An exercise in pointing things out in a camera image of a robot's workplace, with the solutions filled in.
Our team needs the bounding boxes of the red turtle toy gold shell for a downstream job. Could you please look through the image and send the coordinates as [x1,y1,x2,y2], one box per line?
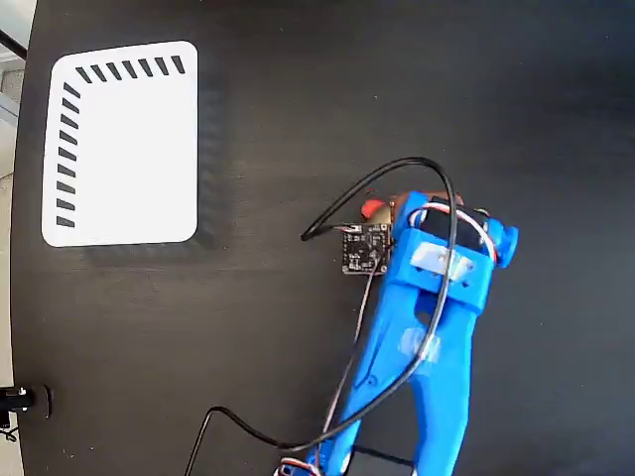
[360,198,397,230]

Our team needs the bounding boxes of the white tray with black stripes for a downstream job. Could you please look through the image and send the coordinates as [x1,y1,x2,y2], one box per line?
[41,40,199,248]

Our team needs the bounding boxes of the black diagonal bar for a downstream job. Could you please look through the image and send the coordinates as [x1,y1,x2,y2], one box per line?
[0,28,29,60]

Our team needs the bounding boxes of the black table clamp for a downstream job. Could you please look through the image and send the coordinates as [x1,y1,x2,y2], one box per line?
[0,383,55,420]

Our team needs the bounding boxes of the black camera cable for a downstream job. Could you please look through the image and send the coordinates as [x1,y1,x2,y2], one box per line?
[184,157,458,476]

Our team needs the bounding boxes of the small camera circuit board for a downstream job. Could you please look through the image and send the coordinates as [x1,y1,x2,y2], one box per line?
[340,222,394,276]

